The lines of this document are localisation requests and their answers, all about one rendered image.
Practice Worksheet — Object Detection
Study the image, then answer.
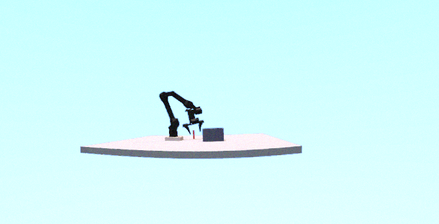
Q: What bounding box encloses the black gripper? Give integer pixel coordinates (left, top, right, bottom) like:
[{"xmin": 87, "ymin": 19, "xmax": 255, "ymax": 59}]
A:
[{"xmin": 182, "ymin": 115, "xmax": 204, "ymax": 134}]

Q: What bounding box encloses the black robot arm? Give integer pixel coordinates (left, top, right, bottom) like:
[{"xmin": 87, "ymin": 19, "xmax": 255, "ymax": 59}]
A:
[{"xmin": 159, "ymin": 91, "xmax": 202, "ymax": 137}]

